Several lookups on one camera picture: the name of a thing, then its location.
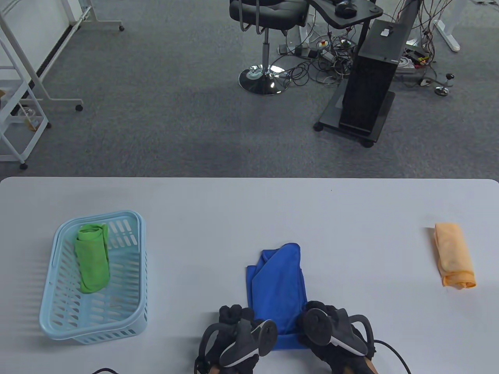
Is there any orange rectangular towel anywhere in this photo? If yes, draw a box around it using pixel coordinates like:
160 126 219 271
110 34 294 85
434 222 477 290

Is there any blue rectangular towel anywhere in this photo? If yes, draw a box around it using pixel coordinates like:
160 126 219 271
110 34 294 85
246 243 310 350

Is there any black computer tower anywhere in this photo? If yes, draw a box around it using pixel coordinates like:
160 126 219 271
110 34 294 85
338 19 414 137

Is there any person's right hand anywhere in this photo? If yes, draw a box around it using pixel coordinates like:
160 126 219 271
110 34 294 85
298 301 377 374

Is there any black hand controller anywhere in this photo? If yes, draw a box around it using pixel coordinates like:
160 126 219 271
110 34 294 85
302 308 377 357
194 319 279 369

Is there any green rectangular towel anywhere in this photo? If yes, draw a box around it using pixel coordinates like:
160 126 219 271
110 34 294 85
75 223 111 294

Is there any black slanted post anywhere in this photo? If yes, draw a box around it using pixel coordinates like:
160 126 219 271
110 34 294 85
391 0 422 28

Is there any tangle of floor cables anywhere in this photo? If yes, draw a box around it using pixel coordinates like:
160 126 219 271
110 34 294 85
273 0 455 88

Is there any black left hand controller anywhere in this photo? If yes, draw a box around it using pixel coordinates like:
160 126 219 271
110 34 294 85
194 319 279 369

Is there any person's right forearm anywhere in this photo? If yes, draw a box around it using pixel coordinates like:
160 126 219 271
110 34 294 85
351 358 379 374

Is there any small black side desk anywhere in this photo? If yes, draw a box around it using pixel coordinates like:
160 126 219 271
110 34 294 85
308 0 384 49

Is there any white rolling whiteboard stand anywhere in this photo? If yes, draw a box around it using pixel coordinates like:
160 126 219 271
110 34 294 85
0 0 126 113

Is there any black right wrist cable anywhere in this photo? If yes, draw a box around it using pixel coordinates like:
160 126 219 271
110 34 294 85
374 340 412 374

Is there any black rolling base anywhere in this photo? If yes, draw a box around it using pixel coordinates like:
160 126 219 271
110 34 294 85
314 84 396 148

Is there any black object on side desk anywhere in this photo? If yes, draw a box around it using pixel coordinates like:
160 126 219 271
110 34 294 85
334 0 358 17

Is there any person's left hand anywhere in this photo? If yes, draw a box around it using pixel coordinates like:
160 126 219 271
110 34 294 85
206 305 266 374

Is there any chrome stand foot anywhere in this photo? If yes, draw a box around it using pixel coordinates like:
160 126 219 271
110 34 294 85
419 72 455 96

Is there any black swivel chair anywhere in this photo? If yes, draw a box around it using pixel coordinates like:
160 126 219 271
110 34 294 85
229 0 309 96

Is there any white metal rack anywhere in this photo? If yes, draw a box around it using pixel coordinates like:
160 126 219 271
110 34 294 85
0 35 52 170

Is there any black right hand controller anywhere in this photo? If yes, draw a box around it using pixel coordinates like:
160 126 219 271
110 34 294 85
302 308 377 357

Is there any light blue plastic basket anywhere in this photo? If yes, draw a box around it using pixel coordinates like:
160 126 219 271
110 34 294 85
39 210 149 345

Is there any white desk leg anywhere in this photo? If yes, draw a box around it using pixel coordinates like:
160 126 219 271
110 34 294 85
434 19 461 52

